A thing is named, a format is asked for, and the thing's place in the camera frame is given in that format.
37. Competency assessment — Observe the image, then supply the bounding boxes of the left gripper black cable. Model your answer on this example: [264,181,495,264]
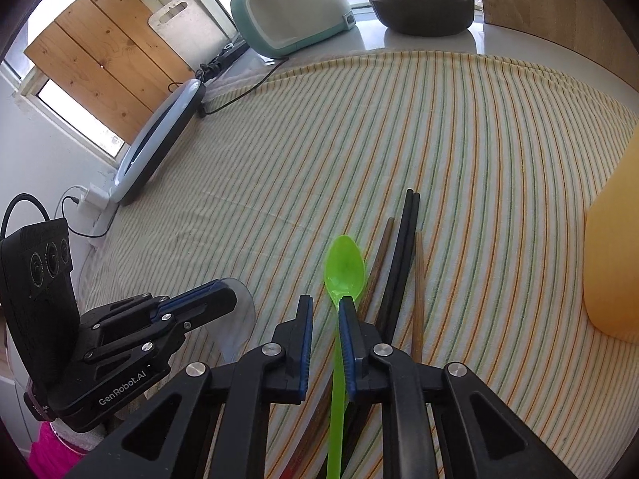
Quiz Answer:
[1,194,52,240]

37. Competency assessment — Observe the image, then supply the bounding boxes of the clear plastic spoon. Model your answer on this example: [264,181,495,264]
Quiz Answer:
[214,276,256,362]

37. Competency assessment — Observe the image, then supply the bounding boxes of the black tripod stand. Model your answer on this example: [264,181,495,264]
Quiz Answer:
[197,40,250,83]

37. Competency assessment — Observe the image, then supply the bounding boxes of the brown wooden chopstick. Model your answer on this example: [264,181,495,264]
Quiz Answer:
[357,217,396,320]
[410,231,426,362]
[280,409,325,479]
[294,396,334,479]

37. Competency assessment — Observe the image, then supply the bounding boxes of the yellow plastic container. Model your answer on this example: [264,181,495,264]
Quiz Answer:
[583,125,639,344]

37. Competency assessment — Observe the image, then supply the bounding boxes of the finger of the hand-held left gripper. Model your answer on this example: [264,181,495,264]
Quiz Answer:
[79,279,235,334]
[84,291,239,366]

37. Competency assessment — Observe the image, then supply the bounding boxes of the ring light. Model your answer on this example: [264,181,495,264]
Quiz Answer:
[109,79,208,206]

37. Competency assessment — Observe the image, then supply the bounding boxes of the black chopstick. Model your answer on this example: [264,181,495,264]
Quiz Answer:
[374,188,415,340]
[384,191,421,346]

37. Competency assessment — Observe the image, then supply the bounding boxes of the teal cooker black cable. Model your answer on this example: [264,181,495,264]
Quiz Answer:
[198,57,290,118]

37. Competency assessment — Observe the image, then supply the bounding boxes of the teal electric cooker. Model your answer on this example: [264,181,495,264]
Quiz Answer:
[230,0,356,59]

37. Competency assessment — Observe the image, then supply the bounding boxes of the wooden plank board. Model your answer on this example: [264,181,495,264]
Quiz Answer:
[24,0,193,145]

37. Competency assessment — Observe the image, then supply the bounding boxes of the striped tablecloth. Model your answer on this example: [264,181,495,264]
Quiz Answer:
[80,50,639,479]

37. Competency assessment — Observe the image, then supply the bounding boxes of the large light wooden board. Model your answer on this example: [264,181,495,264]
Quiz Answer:
[476,0,639,81]

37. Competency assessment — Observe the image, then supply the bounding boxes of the white cutting board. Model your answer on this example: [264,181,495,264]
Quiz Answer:
[148,0,238,68]

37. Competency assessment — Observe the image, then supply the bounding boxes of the black charger cable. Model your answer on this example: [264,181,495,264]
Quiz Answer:
[60,194,121,239]

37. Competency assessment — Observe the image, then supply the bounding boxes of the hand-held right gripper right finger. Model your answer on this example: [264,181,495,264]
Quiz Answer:
[338,296,582,479]

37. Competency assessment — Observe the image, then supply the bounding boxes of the green plastic spoon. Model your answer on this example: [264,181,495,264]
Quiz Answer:
[323,234,367,479]

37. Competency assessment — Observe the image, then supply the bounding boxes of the white charger adapter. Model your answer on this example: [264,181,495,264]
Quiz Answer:
[75,186,113,210]

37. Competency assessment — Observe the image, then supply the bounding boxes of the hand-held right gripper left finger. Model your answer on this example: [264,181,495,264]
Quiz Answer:
[62,294,315,479]

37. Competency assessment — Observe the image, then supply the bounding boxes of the person's left forearm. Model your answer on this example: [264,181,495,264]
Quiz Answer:
[27,416,108,479]

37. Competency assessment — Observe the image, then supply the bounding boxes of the white power strip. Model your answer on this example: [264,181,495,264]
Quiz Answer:
[92,204,121,233]

